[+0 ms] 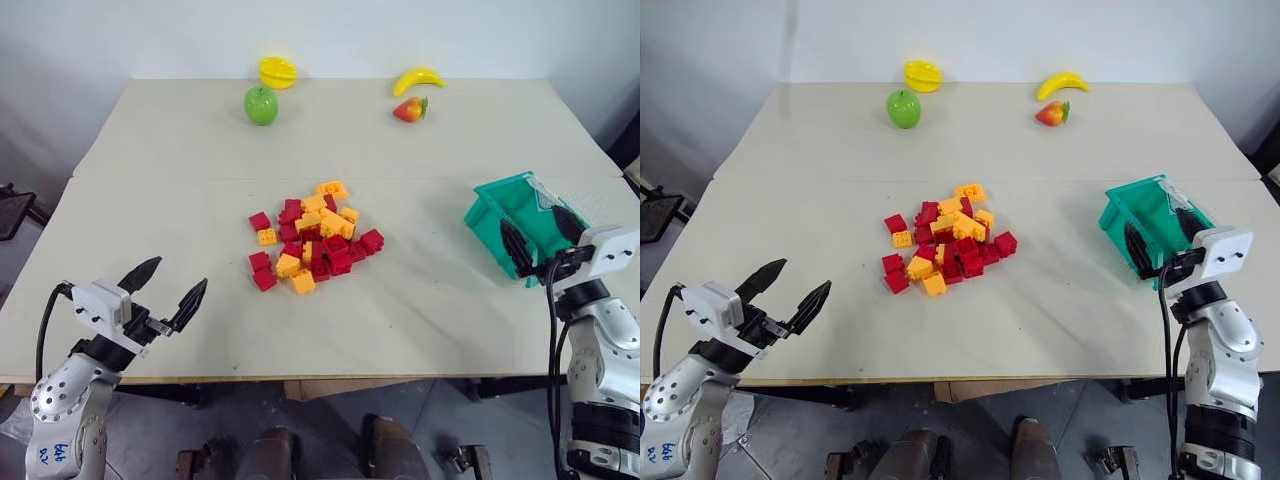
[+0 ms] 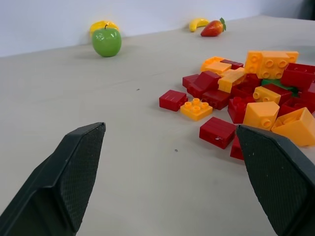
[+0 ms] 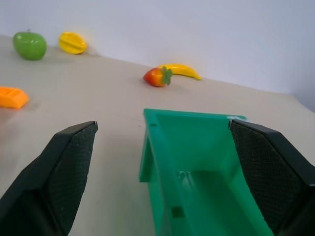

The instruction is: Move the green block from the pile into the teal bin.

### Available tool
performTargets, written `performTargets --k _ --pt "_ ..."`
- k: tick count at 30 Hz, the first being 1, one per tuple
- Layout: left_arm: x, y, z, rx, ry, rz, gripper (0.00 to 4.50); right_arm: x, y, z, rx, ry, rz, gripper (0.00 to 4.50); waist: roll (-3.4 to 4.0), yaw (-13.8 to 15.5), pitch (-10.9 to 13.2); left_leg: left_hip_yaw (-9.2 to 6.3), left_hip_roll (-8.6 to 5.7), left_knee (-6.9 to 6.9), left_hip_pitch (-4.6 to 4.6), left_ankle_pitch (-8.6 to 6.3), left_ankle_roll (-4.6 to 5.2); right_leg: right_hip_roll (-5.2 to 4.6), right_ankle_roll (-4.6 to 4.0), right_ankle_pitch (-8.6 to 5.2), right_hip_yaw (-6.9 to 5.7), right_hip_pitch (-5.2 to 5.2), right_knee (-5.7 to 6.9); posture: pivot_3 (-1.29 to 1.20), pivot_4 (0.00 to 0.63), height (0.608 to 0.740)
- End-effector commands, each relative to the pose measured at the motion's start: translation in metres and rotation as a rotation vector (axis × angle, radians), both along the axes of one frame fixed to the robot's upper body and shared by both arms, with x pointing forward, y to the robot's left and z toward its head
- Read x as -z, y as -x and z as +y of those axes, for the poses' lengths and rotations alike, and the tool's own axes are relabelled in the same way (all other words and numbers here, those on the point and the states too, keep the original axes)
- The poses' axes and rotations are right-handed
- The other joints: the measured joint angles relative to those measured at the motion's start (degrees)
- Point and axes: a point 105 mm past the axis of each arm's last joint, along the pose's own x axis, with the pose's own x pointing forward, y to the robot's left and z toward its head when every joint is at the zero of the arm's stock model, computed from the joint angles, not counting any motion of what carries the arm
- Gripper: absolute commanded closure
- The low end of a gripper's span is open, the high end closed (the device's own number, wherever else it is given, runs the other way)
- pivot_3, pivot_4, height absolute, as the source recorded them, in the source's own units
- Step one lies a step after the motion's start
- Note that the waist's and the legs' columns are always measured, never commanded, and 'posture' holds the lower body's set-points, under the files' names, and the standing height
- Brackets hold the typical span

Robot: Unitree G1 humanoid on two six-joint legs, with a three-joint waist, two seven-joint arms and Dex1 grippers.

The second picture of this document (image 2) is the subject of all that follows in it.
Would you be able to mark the green plastic building brick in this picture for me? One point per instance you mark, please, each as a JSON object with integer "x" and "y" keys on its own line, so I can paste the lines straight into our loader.
{"x": 270, "y": 81}

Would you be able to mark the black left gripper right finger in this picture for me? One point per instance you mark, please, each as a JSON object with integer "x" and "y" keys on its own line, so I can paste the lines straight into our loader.
{"x": 273, "y": 177}

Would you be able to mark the yellow toy banana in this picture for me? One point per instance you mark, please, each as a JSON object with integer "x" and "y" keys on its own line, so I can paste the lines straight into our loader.
{"x": 196, "y": 24}

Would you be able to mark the green toy apple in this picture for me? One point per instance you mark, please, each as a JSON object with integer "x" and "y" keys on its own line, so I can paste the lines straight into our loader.
{"x": 107, "y": 42}

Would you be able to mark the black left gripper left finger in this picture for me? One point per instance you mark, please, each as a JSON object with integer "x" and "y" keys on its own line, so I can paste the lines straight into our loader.
{"x": 61, "y": 177}

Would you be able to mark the yellow toy fruit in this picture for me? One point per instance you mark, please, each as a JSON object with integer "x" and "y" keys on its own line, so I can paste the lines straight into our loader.
{"x": 98, "y": 25}

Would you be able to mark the yellow sloped building block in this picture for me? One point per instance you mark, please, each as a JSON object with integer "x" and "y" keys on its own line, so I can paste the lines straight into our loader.
{"x": 296, "y": 129}
{"x": 261, "y": 114}

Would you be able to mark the yellow four-stud plastic brick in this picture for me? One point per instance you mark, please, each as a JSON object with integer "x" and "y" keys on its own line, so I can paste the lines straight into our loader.
{"x": 196, "y": 109}

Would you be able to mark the yellow studded plastic building brick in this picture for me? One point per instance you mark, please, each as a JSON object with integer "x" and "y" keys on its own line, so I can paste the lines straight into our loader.
{"x": 270, "y": 64}

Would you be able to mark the red toy strawberry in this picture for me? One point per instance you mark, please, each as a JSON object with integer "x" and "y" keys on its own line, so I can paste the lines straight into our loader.
{"x": 212, "y": 29}

